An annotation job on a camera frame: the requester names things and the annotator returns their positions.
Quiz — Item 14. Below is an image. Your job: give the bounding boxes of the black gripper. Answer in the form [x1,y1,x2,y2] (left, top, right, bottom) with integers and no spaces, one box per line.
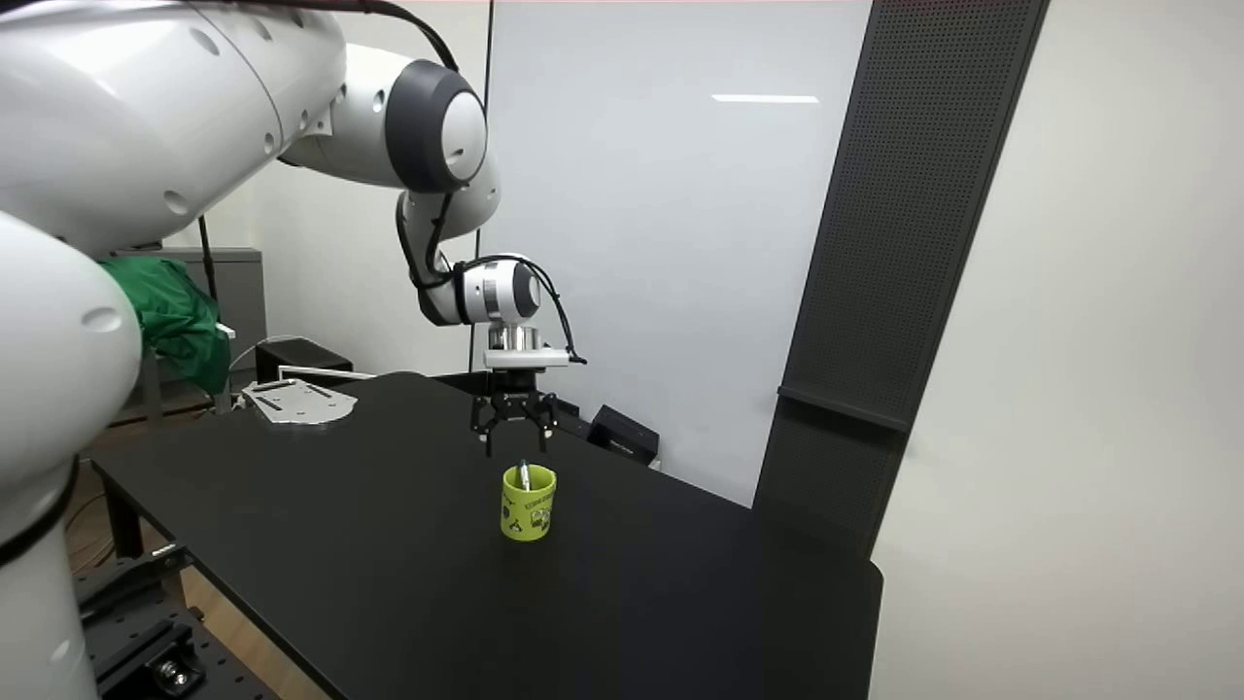
[472,371,558,455]

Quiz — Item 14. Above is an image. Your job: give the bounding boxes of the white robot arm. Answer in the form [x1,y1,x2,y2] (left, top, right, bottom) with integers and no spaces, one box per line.
[0,0,536,700]

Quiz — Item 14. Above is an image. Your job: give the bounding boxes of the yellow-green mug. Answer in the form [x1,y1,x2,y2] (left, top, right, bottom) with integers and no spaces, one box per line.
[498,461,561,544]

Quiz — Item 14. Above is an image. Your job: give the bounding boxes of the white flat mounting plate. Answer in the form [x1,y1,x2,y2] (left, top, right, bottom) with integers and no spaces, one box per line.
[245,378,359,428]

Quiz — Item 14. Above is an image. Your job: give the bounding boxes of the small black box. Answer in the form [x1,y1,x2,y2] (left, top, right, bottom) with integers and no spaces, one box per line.
[253,337,353,382]

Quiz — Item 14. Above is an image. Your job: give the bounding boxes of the whiteboard panel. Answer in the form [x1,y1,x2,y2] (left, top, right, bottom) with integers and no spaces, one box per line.
[481,0,872,507]

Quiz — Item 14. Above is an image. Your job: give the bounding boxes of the green cloth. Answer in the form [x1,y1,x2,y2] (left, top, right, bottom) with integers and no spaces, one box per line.
[104,253,228,394]

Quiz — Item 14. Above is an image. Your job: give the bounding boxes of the black perforated breadboard table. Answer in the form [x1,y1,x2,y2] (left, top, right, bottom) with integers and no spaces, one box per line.
[73,544,276,700]

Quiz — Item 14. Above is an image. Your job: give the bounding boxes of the black vertical pillar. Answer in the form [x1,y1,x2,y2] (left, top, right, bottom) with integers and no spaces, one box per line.
[755,0,1051,553]

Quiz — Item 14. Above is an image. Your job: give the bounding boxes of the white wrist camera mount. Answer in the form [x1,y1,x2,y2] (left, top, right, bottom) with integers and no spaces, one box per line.
[478,327,573,372]

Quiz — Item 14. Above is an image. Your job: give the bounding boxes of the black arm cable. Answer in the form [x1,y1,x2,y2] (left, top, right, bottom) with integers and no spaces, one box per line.
[386,0,593,371]

